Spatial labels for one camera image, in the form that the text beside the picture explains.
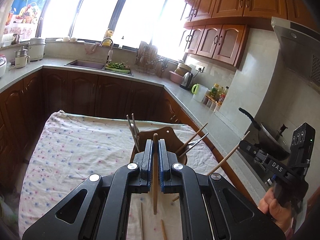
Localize floral white tablecloth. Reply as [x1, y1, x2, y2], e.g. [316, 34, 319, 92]
[18, 109, 231, 240]

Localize curved sink faucet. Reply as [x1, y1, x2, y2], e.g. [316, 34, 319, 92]
[100, 37, 115, 66]

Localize wall power outlet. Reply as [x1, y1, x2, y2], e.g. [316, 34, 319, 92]
[195, 66, 204, 72]

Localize bamboo chopstick group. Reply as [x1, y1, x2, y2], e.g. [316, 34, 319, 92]
[140, 202, 144, 240]

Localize green handled white jug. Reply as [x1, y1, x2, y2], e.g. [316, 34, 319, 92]
[191, 83, 208, 102]

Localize small white blender pot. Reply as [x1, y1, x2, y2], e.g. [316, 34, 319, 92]
[15, 49, 30, 68]

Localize wooden utensil holder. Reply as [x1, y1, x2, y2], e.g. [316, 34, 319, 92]
[130, 126, 188, 165]

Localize white red rice cooker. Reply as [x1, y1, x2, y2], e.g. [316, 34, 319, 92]
[0, 54, 7, 77]

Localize person's right hand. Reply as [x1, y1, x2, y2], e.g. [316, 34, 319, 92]
[258, 187, 292, 232]

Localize steel range hood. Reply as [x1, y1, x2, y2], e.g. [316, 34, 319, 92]
[271, 17, 319, 89]

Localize dark handled fork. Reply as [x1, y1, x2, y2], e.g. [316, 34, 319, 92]
[178, 133, 209, 159]

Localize oil bottles group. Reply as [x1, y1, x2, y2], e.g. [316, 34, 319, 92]
[210, 83, 229, 106]

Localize steel electric kettle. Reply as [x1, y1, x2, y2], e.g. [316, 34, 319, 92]
[180, 72, 193, 90]

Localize long steel chopstick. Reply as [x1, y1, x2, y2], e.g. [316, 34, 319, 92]
[126, 115, 137, 150]

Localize pink basin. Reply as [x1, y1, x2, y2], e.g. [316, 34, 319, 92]
[169, 71, 183, 84]

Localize green vegetables basket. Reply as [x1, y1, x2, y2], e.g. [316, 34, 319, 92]
[105, 62, 131, 74]

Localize tropical fruit window poster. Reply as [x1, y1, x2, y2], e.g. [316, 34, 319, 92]
[1, 0, 47, 42]

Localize white electric cooker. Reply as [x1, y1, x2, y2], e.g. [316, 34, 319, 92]
[28, 37, 46, 61]

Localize black wok with handle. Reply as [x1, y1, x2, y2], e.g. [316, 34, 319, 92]
[239, 107, 290, 161]

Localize dish drying rack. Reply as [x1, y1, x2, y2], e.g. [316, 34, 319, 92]
[135, 41, 169, 77]

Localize upper wooden cabinets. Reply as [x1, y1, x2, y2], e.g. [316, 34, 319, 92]
[181, 0, 318, 68]

